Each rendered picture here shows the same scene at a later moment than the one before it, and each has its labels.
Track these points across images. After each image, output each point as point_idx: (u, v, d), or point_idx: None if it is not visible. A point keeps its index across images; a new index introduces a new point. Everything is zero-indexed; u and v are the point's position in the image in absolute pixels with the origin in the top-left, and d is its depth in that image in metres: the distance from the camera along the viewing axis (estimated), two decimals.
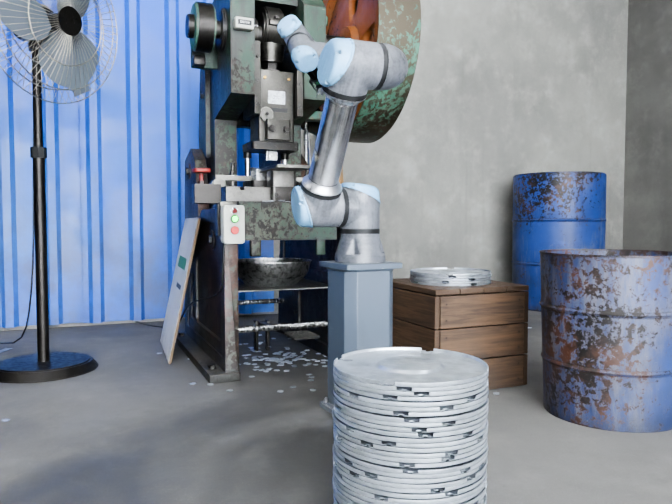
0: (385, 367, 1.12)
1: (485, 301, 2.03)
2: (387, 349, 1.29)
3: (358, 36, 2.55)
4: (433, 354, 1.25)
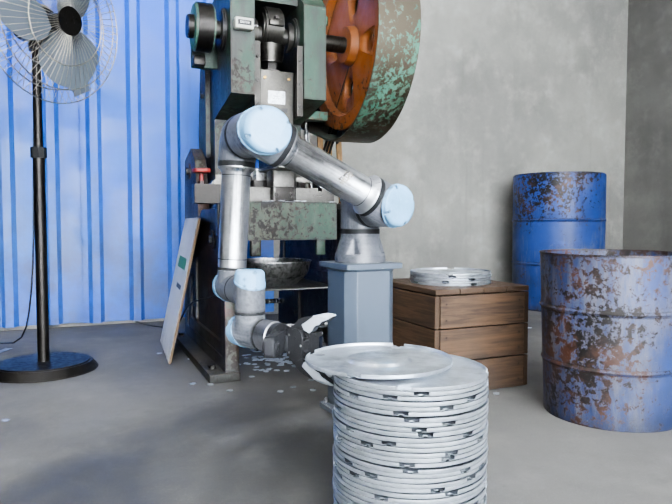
0: (354, 361, 1.17)
1: (485, 301, 2.03)
2: (360, 344, 1.34)
3: None
4: (403, 349, 1.30)
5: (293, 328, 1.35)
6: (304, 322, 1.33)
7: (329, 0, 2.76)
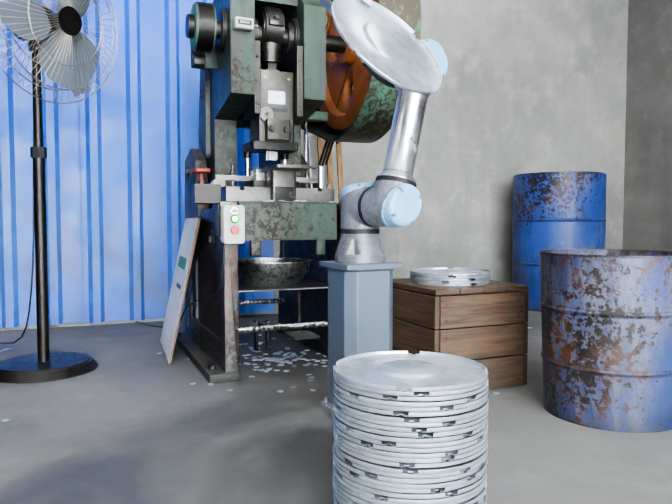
0: (367, 33, 1.27)
1: (485, 301, 2.03)
2: (389, 12, 1.40)
3: None
4: (416, 45, 1.39)
5: None
6: None
7: None
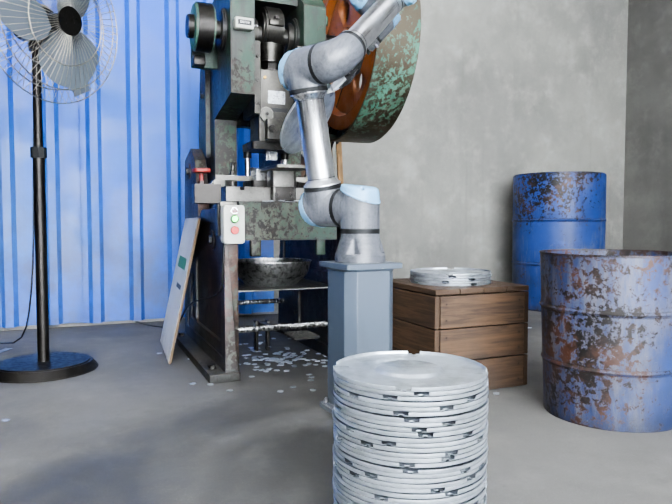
0: None
1: (485, 301, 2.03)
2: None
3: None
4: None
5: None
6: None
7: (372, 60, 2.38)
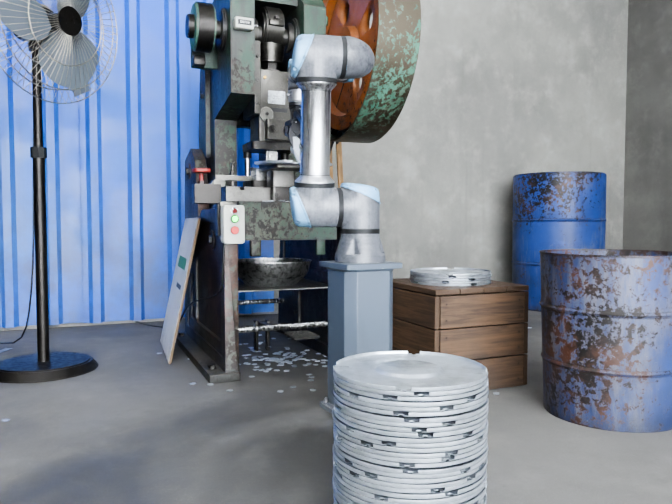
0: None
1: (485, 301, 2.03)
2: None
3: None
4: (289, 162, 2.15)
5: None
6: None
7: None
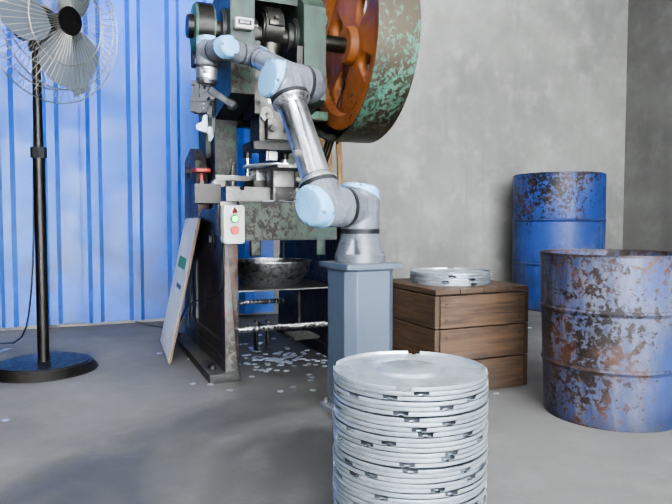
0: None
1: (485, 301, 2.03)
2: None
3: (352, 25, 2.60)
4: None
5: (215, 110, 2.21)
6: (214, 120, 2.21)
7: None
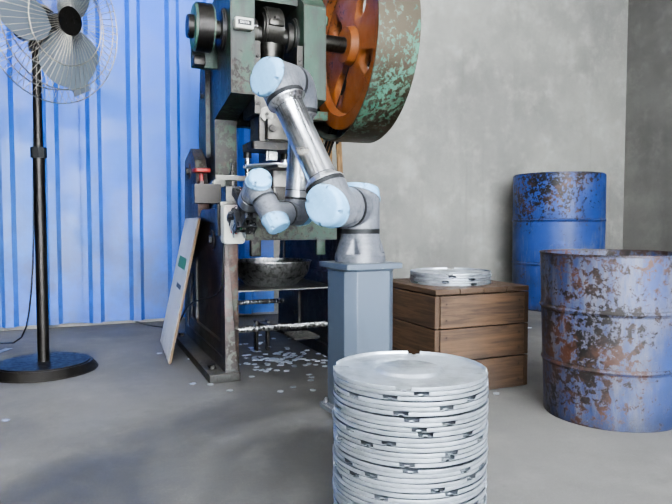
0: None
1: (485, 301, 2.03)
2: None
3: (358, 45, 2.55)
4: None
5: (230, 212, 2.00)
6: None
7: (375, 14, 2.34)
